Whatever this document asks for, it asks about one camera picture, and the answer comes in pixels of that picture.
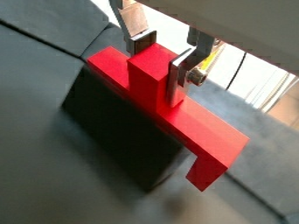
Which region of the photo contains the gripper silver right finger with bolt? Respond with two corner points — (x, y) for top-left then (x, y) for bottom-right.
(165, 27), (214, 107)

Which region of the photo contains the red E-shaped block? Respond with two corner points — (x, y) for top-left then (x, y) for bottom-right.
(88, 44), (248, 191)

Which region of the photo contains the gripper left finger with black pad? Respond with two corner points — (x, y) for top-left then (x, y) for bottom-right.
(108, 0), (156, 55)

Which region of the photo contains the black angle bracket stand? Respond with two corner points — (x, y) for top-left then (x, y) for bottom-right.
(61, 66), (182, 192)

